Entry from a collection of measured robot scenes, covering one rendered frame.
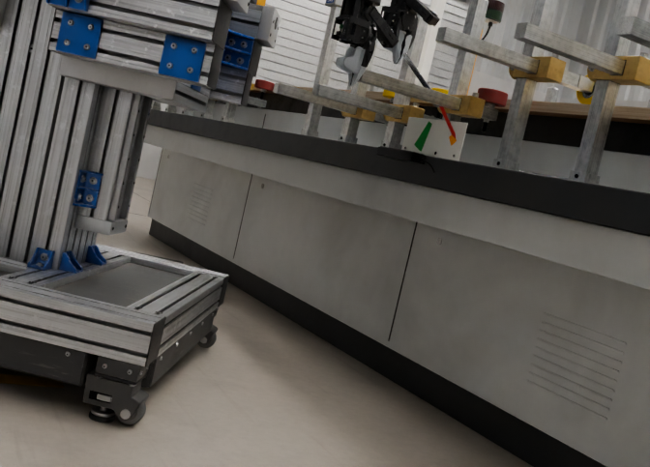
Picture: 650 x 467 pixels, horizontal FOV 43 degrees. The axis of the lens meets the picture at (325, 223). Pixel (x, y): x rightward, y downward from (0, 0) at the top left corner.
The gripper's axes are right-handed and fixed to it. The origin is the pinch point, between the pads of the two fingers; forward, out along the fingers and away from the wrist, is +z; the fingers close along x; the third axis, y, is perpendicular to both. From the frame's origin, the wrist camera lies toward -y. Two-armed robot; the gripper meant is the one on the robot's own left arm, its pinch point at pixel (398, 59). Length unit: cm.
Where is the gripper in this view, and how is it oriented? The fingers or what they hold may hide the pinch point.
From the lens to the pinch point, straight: 235.6
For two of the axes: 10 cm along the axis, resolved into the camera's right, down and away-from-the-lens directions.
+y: -7.4, -2.2, 6.4
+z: -2.2, 9.7, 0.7
